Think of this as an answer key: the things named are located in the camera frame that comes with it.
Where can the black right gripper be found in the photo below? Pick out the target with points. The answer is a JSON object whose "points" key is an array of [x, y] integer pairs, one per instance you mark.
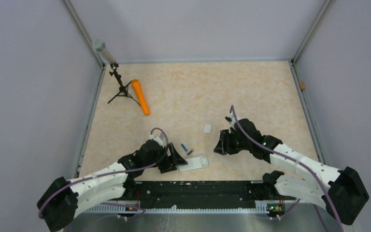
{"points": [[223, 147]]}

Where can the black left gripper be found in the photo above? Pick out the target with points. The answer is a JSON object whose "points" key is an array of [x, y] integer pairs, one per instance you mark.
{"points": [[172, 161]]}

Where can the white battery cover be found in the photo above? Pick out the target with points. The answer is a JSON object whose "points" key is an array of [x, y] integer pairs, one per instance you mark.
{"points": [[207, 128]]}

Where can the white remote control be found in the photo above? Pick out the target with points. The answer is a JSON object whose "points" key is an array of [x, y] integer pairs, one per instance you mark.
{"points": [[194, 164]]}

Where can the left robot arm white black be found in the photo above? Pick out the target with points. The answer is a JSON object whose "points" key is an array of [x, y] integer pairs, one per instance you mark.
{"points": [[65, 199]]}

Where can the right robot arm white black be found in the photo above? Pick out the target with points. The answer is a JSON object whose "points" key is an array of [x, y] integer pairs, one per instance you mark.
{"points": [[340, 192]]}

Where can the black mini tripod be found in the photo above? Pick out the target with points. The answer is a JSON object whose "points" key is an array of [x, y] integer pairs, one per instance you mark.
{"points": [[123, 89]]}

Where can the small cork piece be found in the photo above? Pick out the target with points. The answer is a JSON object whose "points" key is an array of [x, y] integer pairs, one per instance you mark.
{"points": [[302, 85]]}

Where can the grey tube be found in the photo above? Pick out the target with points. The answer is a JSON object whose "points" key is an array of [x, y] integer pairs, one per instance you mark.
{"points": [[99, 46]]}

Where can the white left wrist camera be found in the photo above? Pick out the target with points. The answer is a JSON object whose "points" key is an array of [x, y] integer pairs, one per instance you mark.
{"points": [[161, 139]]}

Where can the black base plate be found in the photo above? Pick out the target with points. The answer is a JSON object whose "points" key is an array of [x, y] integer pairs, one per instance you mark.
{"points": [[204, 194]]}

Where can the white cable duct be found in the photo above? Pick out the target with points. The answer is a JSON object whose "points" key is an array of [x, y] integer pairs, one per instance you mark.
{"points": [[260, 208]]}

